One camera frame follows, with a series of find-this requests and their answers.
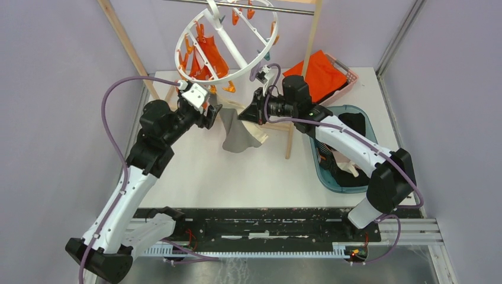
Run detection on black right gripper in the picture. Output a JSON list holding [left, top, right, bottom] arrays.
[[239, 86, 297, 125]]

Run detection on beige grey underwear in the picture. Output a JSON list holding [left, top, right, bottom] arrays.
[[209, 94, 269, 153]]

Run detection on white round clip hanger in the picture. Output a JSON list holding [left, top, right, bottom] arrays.
[[174, 1, 279, 86]]

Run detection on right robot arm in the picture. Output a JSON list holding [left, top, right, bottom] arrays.
[[238, 75, 417, 241]]

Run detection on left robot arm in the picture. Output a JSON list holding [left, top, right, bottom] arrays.
[[65, 97, 223, 283]]

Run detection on orange underwear on hanger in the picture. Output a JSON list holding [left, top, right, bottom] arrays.
[[177, 34, 229, 80]]

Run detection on purple clothespin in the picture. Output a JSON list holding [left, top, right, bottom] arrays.
[[249, 64, 261, 82]]

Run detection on teal clothespin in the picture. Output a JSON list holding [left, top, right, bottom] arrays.
[[263, 51, 271, 62]]

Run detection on orange cloth in basket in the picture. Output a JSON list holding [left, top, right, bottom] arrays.
[[305, 50, 348, 104]]

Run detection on pink garment in basin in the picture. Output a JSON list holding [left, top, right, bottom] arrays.
[[337, 161, 359, 178]]

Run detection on pink laundry basket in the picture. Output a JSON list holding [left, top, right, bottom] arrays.
[[306, 50, 358, 105]]

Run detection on metal hanging rod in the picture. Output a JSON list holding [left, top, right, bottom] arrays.
[[168, 0, 314, 16]]

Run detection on dark clothes in basin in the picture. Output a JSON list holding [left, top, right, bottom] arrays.
[[316, 112, 371, 188]]

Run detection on teal plastic basin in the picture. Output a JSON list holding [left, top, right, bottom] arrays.
[[310, 105, 377, 194]]

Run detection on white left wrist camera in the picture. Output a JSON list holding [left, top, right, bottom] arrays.
[[177, 80, 210, 113]]

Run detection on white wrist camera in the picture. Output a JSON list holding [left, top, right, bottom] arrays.
[[255, 66, 276, 96], [177, 80, 210, 113]]

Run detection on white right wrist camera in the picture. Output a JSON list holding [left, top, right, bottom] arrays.
[[255, 66, 276, 96]]

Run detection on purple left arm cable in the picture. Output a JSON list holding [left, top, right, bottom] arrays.
[[78, 75, 181, 284]]

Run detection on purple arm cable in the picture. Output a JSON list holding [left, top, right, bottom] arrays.
[[263, 63, 425, 264], [78, 75, 181, 284]]

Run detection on wooden rack frame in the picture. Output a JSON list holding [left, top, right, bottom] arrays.
[[97, 0, 326, 160]]

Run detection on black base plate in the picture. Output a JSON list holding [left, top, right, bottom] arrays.
[[131, 208, 382, 254]]

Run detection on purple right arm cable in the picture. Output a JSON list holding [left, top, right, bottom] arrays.
[[263, 63, 425, 264]]

